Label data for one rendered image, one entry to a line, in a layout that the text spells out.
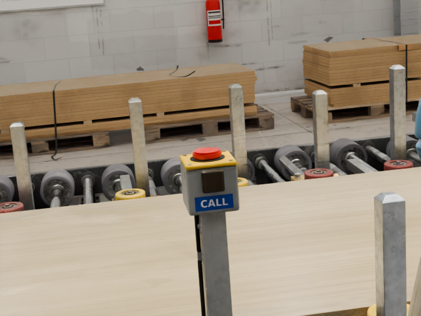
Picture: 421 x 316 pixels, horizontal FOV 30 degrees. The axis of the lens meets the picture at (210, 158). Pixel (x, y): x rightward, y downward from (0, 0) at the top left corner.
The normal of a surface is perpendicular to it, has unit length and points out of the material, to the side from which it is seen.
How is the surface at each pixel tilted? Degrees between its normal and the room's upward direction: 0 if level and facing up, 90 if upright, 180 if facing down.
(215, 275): 90
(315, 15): 90
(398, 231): 90
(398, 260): 90
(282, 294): 0
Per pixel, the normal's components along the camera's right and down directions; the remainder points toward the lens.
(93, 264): -0.07, -0.97
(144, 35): 0.19, 0.22
